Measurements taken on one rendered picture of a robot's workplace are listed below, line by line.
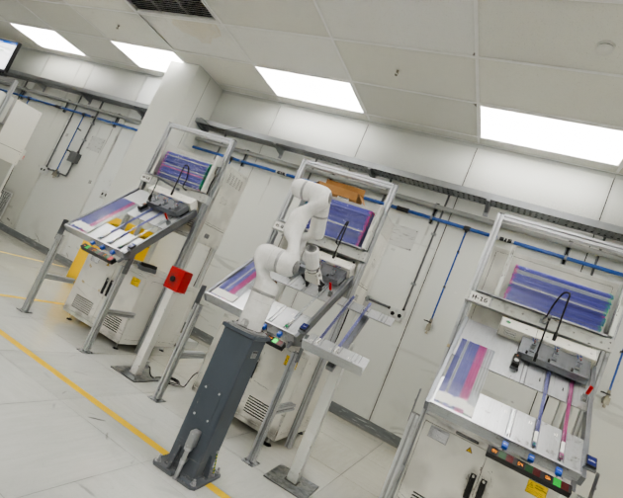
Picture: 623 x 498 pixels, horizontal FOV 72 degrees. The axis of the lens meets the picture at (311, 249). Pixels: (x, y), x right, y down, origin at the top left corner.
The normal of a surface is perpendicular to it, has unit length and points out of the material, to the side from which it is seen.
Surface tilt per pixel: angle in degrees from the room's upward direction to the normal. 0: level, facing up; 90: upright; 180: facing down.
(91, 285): 90
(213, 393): 90
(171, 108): 90
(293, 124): 90
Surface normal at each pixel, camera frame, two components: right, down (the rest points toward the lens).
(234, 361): -0.31, -0.22
